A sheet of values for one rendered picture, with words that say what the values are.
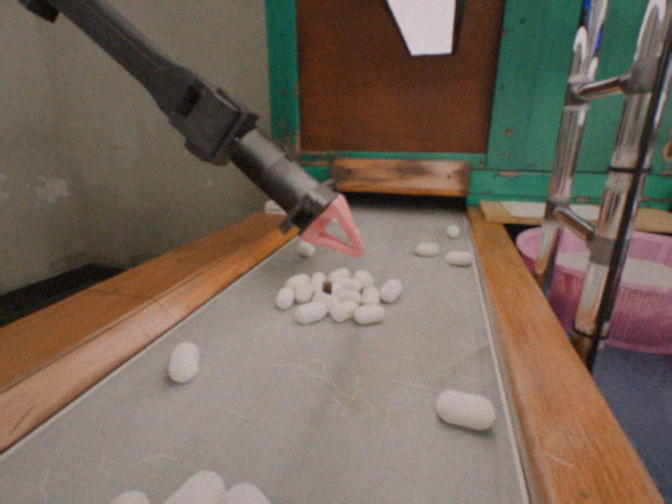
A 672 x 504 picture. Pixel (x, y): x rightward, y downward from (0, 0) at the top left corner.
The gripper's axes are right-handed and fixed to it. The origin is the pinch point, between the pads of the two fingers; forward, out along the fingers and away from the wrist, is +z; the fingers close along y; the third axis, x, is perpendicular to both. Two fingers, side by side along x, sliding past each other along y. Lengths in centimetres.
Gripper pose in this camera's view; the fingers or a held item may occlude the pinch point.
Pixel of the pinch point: (357, 250)
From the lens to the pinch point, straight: 48.8
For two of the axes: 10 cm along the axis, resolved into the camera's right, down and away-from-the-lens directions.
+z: 7.3, 6.9, 0.4
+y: 2.5, -3.1, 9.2
